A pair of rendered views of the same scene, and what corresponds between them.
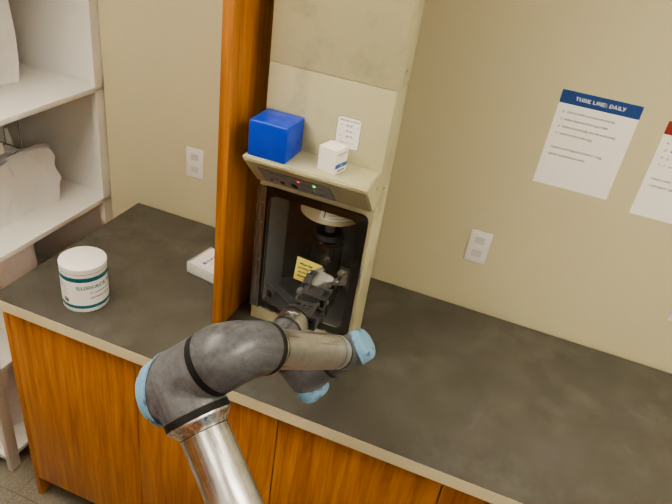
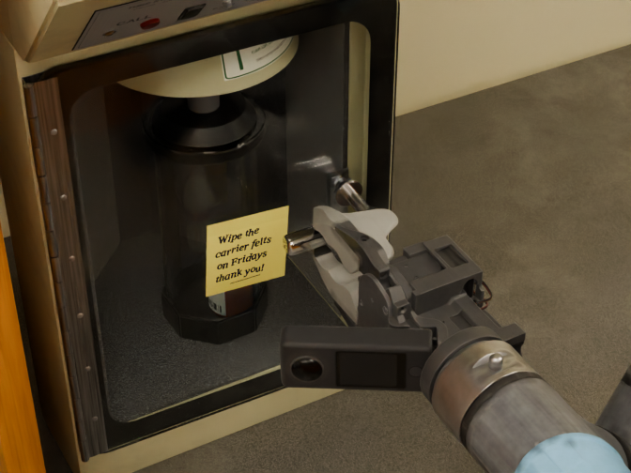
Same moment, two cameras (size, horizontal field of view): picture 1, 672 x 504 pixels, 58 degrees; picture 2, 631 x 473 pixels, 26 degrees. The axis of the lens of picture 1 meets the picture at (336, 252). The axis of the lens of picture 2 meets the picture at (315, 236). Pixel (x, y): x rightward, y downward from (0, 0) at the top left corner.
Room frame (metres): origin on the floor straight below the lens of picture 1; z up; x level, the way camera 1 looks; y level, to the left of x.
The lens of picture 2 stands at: (0.70, 0.67, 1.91)
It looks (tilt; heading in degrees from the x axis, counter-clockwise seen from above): 38 degrees down; 315
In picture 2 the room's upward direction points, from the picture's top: straight up
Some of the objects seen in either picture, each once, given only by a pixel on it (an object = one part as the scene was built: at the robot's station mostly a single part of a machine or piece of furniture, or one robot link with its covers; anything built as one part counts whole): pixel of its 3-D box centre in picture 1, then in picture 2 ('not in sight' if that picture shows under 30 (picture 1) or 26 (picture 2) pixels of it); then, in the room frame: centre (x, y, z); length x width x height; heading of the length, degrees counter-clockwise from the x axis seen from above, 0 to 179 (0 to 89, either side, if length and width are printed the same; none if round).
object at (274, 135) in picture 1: (276, 135); not in sight; (1.38, 0.19, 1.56); 0.10 x 0.10 x 0.09; 74
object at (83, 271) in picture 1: (84, 278); not in sight; (1.41, 0.71, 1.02); 0.13 x 0.13 x 0.15
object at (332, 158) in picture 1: (332, 157); not in sight; (1.34, 0.04, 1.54); 0.05 x 0.05 x 0.06; 60
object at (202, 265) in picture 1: (217, 267); not in sight; (1.65, 0.38, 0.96); 0.16 x 0.12 x 0.04; 65
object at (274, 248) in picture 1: (305, 264); (234, 234); (1.40, 0.08, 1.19); 0.30 x 0.01 x 0.40; 73
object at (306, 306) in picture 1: (307, 306); (434, 324); (1.20, 0.05, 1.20); 0.12 x 0.09 x 0.08; 164
